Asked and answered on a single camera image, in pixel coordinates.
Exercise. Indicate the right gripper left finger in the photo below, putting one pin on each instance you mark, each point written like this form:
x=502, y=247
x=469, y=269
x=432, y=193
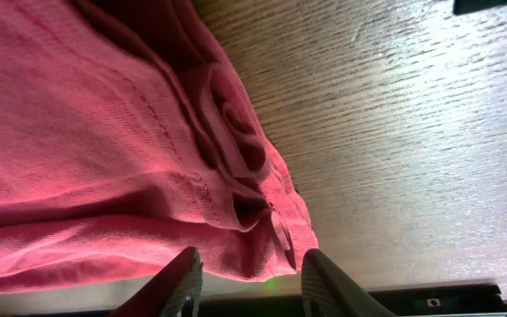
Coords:
x=174, y=292

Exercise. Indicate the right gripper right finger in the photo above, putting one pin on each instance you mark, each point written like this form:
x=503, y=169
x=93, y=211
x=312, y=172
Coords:
x=327, y=291

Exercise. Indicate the red orange printed t-shirt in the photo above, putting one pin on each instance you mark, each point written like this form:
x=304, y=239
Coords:
x=126, y=135

